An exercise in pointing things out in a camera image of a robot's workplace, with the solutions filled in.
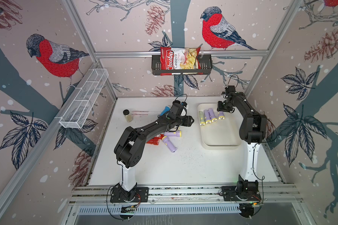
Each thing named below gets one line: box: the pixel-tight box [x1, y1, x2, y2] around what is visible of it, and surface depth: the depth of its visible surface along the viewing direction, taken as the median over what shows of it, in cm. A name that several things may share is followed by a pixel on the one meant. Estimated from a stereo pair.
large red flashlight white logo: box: [146, 134, 165, 146], surface depth 95 cm
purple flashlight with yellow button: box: [163, 129, 183, 138], surface depth 97 cm
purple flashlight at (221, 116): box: [218, 111, 226, 121], surface depth 102 cm
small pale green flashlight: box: [198, 110, 206, 127], surface depth 103 cm
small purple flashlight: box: [203, 109, 212, 125], surface depth 106 cm
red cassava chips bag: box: [160, 46, 203, 76], surface depth 89 cm
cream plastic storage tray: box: [197, 102, 242, 150], surface depth 102 cm
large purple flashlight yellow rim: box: [161, 135, 178, 153], surface depth 92 cm
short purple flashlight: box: [207, 107, 218, 123], surface depth 106 cm
